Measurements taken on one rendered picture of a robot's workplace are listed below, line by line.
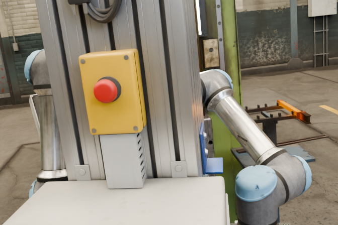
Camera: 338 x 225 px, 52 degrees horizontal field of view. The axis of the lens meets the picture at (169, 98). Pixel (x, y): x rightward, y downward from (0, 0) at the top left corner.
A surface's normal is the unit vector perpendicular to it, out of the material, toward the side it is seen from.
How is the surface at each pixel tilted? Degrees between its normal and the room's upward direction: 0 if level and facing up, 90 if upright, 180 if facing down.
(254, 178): 7
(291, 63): 90
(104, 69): 90
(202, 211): 0
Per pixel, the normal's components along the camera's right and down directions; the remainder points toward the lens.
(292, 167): 0.21, -0.71
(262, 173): -0.21, -0.93
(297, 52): 0.11, 0.21
